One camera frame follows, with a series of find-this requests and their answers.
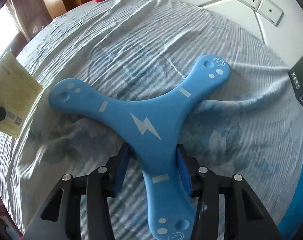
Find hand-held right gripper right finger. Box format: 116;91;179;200
176;144;283;240

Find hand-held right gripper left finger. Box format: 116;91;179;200
25;142;130;240

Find pale yellow box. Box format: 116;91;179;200
0;49;43;138

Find blue three-arm boomerang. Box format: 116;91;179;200
48;54;231;240

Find blue plastic crate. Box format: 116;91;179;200
277;135;303;240

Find clear plastic sheet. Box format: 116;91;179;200
6;0;52;43

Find black box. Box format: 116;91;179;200
288;51;303;119

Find white single-hole wall socket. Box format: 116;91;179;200
256;0;284;26

